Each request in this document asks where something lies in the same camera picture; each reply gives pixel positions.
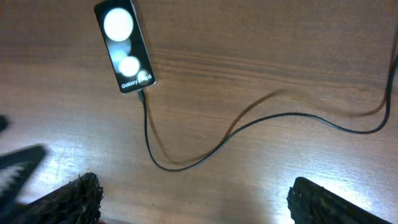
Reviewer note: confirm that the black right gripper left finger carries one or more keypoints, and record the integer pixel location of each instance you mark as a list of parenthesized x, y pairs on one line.
[(76, 202)]

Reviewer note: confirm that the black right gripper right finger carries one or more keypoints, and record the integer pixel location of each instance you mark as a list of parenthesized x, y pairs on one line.
[(310, 203)]

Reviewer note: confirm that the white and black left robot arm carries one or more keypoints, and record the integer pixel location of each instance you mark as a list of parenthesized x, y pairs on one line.
[(16, 168)]

